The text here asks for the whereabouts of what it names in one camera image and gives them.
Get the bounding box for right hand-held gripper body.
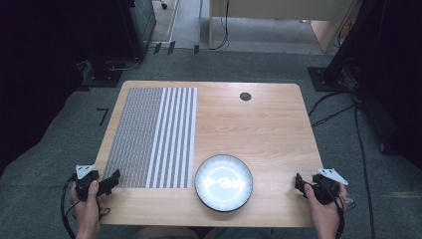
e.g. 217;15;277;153
311;167;349;205

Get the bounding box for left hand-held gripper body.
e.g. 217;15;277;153
74;163;101;202

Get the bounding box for person's right hand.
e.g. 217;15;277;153
303;182;349;232

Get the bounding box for person's left hand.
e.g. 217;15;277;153
70;179;109;232

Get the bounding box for striped woven placemat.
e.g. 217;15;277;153
102;87;199;189

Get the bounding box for white plate with dark rim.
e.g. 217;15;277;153
194;153;254;213

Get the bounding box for person's legs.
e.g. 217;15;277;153
133;225;274;239

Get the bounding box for dark curtain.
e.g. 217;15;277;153
0;0;101;177

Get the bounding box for dark cabinet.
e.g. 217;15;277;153
127;0;157;52

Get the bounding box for light wooden desk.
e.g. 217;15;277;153
208;0;363;55

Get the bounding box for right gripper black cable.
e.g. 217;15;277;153
332;193;346;239

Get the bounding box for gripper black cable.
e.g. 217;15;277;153
60;174;78;239
332;193;346;239

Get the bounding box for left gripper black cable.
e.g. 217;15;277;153
60;174;78;239

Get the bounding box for black floor cable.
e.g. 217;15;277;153
308;90;357;128
353;103;376;239

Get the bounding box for black stand base plate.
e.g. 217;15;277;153
82;59;124;90
307;66;352;93

